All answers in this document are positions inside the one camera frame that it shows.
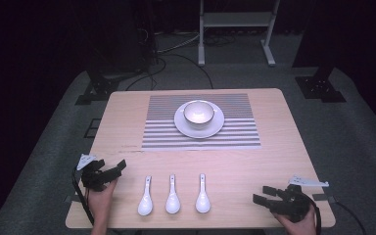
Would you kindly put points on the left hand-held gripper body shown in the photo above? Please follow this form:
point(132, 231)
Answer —
point(93, 178)

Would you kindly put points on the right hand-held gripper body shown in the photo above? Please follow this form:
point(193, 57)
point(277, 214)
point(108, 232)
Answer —
point(293, 202)

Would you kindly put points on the person's right hand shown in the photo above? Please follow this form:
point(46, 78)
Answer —
point(298, 225)

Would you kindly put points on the person's left hand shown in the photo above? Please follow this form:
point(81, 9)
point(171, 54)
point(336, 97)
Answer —
point(102, 202)

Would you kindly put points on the white ceramic spoon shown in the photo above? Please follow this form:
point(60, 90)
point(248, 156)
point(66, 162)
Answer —
point(172, 202)
point(145, 204)
point(202, 202)

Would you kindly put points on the striped grey placemat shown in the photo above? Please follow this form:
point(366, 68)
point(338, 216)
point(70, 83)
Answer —
point(156, 137)

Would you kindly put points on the black stand base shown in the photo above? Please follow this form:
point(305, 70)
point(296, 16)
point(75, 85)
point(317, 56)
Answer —
point(319, 88)
point(101, 86)

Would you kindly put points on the white round plate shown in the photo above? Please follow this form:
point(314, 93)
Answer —
point(186, 129)

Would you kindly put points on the white bowl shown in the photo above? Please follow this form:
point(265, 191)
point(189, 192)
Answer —
point(198, 114)

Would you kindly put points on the white metal stand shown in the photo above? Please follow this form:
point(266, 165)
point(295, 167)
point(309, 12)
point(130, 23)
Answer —
point(238, 19)

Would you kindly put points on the black floor frame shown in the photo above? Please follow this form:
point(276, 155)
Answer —
point(93, 128)

